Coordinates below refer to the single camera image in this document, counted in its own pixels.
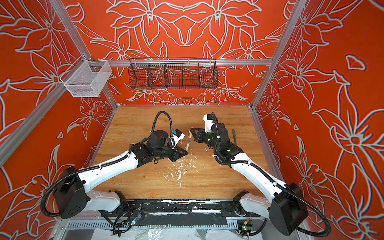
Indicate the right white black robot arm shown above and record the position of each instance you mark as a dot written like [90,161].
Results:
[285,206]

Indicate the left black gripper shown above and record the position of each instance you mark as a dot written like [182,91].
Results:
[177,153]

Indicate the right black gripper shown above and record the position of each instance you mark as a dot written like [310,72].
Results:
[198,136]

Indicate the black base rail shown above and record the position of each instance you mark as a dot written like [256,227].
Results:
[217,207]

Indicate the dark green pen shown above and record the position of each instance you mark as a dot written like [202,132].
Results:
[234,137]

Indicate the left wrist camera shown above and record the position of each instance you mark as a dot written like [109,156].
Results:
[177,136]

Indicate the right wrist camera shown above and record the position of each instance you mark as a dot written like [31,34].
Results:
[209,122]

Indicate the clear plastic bin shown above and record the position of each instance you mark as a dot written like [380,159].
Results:
[87,78]

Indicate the beige pen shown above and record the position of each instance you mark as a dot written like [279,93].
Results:
[189,140]

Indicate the black wire basket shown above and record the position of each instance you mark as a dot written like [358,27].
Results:
[173,74]

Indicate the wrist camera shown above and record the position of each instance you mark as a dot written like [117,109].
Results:
[177,136]
[209,122]

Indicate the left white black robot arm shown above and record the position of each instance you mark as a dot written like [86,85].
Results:
[74,192]

